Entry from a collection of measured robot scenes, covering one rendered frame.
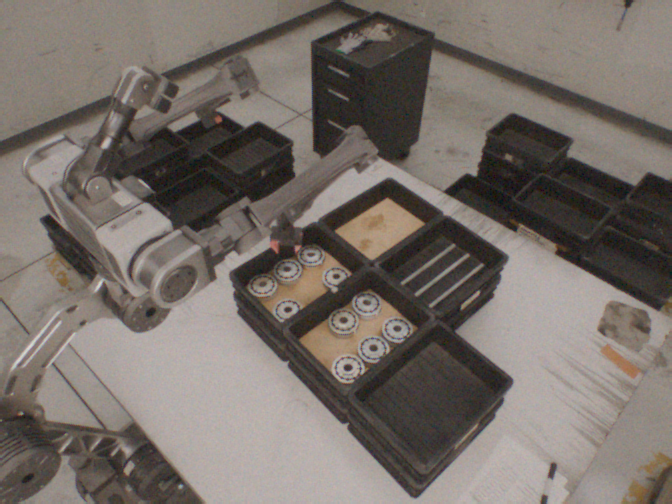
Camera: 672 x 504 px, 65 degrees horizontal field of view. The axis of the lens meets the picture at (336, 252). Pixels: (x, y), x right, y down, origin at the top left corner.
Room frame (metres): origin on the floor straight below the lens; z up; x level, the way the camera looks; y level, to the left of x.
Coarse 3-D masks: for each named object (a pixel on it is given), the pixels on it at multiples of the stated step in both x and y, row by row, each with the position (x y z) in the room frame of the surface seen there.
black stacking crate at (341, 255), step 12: (312, 228) 1.42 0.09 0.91; (312, 240) 1.42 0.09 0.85; (324, 240) 1.39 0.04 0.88; (288, 252) 1.34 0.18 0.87; (336, 252) 1.34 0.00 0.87; (348, 252) 1.29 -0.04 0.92; (252, 264) 1.23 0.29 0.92; (264, 264) 1.27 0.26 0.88; (348, 264) 1.29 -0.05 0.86; (360, 264) 1.25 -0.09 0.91; (240, 276) 1.20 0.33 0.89; (252, 276) 1.23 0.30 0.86; (240, 300) 1.14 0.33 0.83; (252, 312) 1.09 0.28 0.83; (264, 324) 1.04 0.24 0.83; (276, 336) 0.99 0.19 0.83
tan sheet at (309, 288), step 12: (324, 252) 1.38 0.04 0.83; (324, 264) 1.32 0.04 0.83; (336, 264) 1.32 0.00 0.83; (312, 276) 1.26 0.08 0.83; (288, 288) 1.20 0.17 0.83; (300, 288) 1.20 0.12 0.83; (312, 288) 1.20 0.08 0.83; (276, 300) 1.14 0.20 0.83; (300, 300) 1.14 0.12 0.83; (312, 300) 1.15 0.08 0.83; (288, 312) 1.09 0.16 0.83
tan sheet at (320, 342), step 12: (384, 312) 1.10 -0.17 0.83; (396, 312) 1.10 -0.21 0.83; (324, 324) 1.05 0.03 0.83; (360, 324) 1.05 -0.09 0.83; (372, 324) 1.05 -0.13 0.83; (312, 336) 1.00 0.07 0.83; (324, 336) 1.00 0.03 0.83; (360, 336) 1.00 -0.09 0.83; (312, 348) 0.95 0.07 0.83; (324, 348) 0.95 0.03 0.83; (336, 348) 0.95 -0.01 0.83; (348, 348) 0.95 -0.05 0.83; (324, 360) 0.91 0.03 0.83
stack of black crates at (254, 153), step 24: (216, 144) 2.38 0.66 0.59; (240, 144) 2.49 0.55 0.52; (264, 144) 2.53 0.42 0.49; (288, 144) 2.39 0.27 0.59; (216, 168) 2.27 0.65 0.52; (240, 168) 2.31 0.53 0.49; (264, 168) 2.26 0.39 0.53; (288, 168) 2.39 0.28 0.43; (240, 192) 2.13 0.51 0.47; (264, 192) 2.24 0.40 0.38
